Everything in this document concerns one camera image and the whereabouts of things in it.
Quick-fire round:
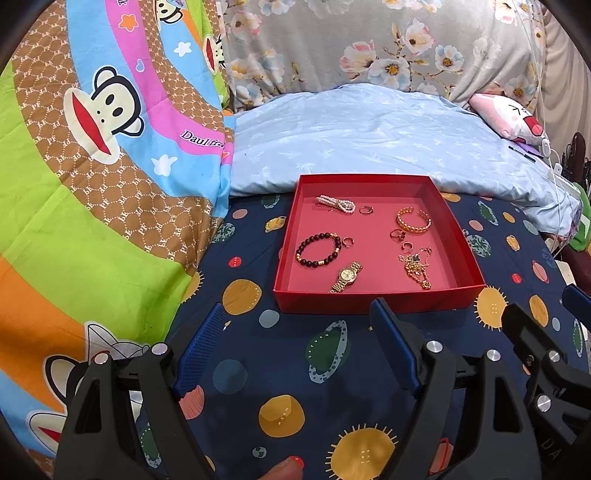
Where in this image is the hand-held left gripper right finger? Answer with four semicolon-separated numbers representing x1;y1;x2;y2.
368;298;542;480

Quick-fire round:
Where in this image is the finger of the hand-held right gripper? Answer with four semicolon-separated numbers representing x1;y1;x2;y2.
561;285;591;324
501;302;591;418

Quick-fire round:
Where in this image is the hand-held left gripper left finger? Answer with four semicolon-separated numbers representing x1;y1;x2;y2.
55;302;228;480

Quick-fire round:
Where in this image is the red cardboard box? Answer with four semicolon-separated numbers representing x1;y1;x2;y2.
272;174;487;315

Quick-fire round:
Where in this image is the gold necklace with black pendant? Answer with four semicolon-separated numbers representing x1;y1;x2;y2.
398;247;435;292

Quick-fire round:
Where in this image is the gold wrist watch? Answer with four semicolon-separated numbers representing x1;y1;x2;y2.
328;261;363;294

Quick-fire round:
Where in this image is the dark bead bracelet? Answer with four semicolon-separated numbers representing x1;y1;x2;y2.
295;233;343;269

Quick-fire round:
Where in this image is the person's left hand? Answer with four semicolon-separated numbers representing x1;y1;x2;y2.
260;455;306;480

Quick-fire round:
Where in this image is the green cloth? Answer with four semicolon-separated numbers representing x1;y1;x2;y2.
568;187;591;252

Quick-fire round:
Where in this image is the navy planet print blanket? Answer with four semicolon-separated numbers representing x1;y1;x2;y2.
134;191;591;480

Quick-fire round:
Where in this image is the cartoon monkey blanket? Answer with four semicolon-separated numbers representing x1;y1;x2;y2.
0;0;237;480

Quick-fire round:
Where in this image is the pink plush pillow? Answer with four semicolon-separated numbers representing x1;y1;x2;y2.
468;92;549;149

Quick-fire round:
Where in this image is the light blue blanket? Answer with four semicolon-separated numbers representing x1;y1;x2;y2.
228;84;581;228

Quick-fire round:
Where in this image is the beige curtain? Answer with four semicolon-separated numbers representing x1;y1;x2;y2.
539;0;591;155

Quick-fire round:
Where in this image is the grey floral sheet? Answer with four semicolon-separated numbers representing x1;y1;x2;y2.
217;0;551;112

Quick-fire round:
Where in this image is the gold cuff bracelet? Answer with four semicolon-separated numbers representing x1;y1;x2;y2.
395;208;431;236

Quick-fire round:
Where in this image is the pearl bracelet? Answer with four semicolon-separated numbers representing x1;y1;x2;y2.
316;195;358;214

